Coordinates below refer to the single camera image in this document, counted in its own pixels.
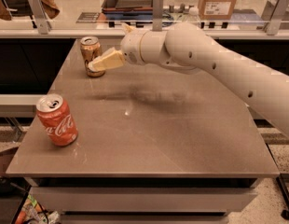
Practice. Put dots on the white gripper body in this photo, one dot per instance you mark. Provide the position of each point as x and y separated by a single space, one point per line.
130 47

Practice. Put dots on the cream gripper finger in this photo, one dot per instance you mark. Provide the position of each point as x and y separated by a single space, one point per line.
110 59
127 28

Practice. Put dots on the orange LaCroix can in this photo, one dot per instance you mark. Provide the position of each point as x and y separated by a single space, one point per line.
90 49

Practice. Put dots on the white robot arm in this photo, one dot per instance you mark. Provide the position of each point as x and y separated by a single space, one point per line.
184 48

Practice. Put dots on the red Coca-Cola can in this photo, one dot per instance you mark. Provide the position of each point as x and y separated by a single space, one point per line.
55 115

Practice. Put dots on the grey open tray box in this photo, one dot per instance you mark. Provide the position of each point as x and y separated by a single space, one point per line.
129 0

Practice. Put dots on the middle metal glass clamp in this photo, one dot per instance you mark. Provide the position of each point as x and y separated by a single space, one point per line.
157 15

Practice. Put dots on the metal glass clamp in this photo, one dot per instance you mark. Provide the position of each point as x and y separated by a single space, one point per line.
275 20
41 21
157 15

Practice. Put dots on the clear plastic water bottle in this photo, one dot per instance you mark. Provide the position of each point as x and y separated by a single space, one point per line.
193 16

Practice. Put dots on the left metal glass clamp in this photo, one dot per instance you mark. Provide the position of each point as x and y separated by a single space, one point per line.
41 21

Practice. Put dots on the cardboard box with label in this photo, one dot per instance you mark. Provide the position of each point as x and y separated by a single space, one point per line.
216 9

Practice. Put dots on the grey table drawer front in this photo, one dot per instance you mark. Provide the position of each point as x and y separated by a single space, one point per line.
144 200

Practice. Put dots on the right metal glass clamp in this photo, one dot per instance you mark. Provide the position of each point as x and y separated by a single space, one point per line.
275 20

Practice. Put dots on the bin with snack wrappers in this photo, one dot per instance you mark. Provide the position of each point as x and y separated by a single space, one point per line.
33 212

